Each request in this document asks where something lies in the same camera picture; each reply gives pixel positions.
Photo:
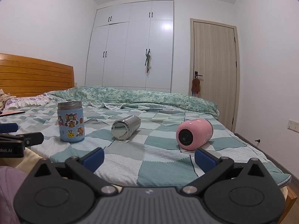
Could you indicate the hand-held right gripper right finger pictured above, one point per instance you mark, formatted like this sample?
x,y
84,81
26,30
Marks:
x,y
205,159

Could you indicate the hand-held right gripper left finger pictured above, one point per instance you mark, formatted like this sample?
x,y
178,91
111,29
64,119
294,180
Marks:
x,y
94,159

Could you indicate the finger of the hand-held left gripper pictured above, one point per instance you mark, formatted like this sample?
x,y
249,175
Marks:
x,y
8,127
28,139

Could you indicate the pink cup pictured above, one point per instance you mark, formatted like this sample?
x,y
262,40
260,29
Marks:
x,y
193,133

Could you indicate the stainless steel cup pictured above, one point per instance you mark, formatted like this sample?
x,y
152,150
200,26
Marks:
x,y
125,127

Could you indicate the blue cartoon print cup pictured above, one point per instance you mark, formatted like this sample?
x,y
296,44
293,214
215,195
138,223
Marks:
x,y
70,123

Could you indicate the cream cloth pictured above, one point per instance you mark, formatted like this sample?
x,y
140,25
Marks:
x,y
25,159

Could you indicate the beige crumpled cloth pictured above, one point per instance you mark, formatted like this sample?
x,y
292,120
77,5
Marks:
x,y
4,98

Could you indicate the purple floral pillow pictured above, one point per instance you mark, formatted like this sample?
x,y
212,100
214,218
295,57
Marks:
x,y
25,101

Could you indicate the purple clothing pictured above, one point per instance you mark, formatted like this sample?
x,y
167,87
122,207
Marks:
x,y
9,196

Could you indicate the checkered green bed sheet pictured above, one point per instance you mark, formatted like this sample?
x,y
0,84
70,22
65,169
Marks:
x,y
151,149

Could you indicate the wooden headboard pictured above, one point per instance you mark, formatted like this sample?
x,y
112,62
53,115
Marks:
x,y
30,77

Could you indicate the brown hanging pouch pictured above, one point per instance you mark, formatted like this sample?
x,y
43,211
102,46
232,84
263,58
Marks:
x,y
195,85

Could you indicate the green floral duvet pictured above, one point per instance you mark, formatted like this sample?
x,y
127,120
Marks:
x,y
140,98

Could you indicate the light wooden door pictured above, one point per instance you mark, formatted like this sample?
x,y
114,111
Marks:
x,y
213,70

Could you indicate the white wardrobe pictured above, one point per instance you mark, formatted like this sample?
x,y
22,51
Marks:
x,y
130,46

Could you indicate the wooden bed frame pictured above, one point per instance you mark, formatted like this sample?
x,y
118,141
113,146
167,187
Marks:
x,y
288,198

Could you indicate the wall socket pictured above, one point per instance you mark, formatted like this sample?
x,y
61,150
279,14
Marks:
x,y
293,124

